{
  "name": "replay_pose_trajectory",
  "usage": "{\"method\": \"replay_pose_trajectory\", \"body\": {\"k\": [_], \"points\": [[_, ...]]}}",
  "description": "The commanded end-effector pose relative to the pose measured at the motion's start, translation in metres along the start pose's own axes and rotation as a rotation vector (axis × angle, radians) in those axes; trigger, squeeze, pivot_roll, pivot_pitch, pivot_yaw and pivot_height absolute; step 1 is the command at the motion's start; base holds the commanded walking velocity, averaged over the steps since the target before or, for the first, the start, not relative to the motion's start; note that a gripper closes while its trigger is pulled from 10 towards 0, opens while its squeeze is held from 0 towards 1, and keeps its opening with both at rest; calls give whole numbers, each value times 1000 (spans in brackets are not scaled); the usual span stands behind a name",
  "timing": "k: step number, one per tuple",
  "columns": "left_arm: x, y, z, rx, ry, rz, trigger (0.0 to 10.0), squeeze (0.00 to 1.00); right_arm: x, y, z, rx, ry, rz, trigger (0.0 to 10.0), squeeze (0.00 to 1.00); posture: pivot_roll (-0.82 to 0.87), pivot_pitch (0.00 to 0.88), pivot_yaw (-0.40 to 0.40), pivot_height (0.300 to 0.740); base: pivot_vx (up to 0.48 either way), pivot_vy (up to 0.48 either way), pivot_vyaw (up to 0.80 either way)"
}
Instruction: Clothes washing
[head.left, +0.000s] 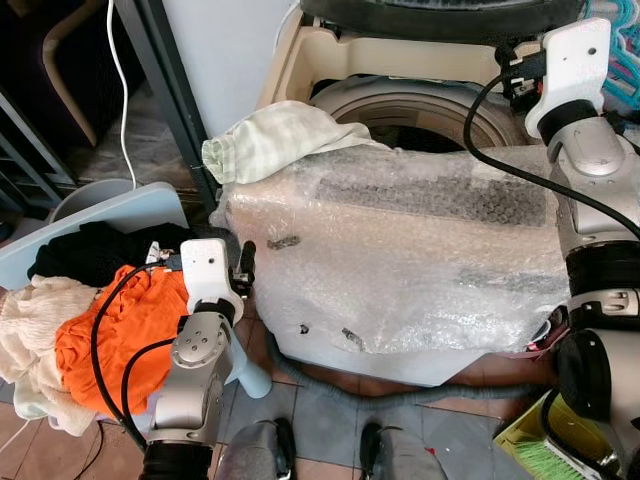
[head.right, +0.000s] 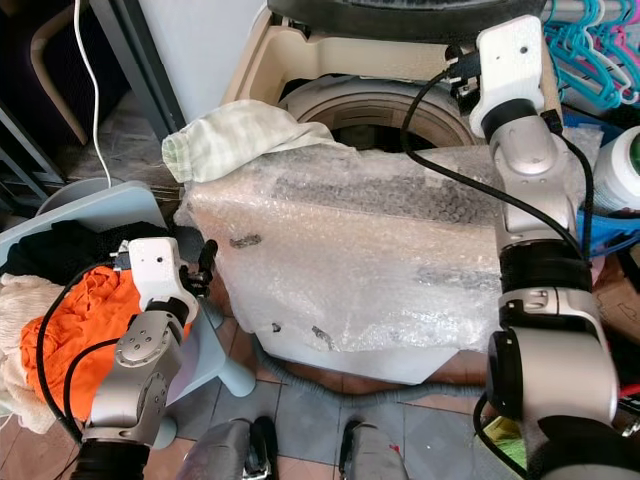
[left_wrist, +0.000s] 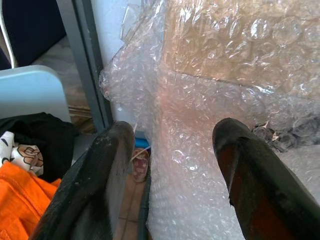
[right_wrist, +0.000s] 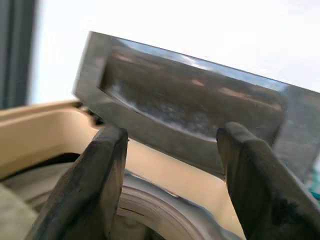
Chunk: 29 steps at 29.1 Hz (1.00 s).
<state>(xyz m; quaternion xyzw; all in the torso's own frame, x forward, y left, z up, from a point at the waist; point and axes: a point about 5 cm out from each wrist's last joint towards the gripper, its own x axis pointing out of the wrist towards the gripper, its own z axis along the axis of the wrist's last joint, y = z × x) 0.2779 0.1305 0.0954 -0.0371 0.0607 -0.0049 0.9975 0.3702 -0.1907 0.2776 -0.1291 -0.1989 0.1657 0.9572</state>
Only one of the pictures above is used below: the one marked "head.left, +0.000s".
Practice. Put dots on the dark washing machine lid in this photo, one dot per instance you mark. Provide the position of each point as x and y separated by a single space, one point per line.
440 15

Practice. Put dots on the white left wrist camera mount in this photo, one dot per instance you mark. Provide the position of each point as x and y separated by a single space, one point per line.
208 272

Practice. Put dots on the beige top-load washing machine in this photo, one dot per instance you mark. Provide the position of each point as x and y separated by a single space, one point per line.
300 62

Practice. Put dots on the teal plastic clothes hangers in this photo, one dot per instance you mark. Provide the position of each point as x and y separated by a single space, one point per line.
625 45

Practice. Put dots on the dark metal frame post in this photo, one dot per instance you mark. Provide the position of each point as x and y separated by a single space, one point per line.
165 90

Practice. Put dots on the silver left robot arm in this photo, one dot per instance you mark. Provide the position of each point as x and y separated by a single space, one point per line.
190 370

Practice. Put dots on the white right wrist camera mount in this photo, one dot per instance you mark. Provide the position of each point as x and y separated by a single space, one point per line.
575 60

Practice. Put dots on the grey left robot foot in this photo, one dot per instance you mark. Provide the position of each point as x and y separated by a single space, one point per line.
255 450

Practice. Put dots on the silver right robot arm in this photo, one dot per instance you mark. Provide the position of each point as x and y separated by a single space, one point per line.
600 190

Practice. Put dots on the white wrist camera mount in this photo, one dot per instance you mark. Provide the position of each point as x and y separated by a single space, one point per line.
575 60
208 272

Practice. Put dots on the grey right robot foot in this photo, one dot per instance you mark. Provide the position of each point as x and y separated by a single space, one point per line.
400 455

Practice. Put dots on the clear bubble wrap sheet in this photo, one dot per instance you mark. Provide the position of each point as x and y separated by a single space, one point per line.
400 250

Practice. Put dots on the orange garment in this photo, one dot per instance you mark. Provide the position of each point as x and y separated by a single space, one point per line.
130 330

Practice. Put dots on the cream knitted garment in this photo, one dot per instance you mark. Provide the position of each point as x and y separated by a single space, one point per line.
30 330

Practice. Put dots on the green plastic basket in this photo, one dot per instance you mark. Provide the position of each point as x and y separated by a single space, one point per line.
525 445

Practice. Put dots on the black garment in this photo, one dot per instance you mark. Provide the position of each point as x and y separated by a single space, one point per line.
90 250

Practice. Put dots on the green white checked cloth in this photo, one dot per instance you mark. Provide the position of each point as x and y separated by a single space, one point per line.
280 140

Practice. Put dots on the grey plastic basin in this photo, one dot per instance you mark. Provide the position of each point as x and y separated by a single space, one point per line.
85 200

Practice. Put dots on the grey robot foot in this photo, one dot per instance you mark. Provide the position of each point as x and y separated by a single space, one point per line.
400 455
255 450

